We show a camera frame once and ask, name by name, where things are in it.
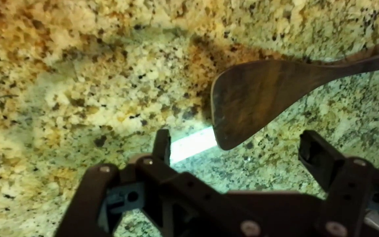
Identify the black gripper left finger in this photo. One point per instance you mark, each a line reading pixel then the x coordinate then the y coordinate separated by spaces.
pixel 92 197

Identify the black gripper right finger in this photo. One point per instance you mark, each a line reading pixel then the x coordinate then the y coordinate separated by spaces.
pixel 348 188

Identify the dark wooden spatula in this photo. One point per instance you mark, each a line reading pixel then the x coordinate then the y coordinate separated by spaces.
pixel 260 96

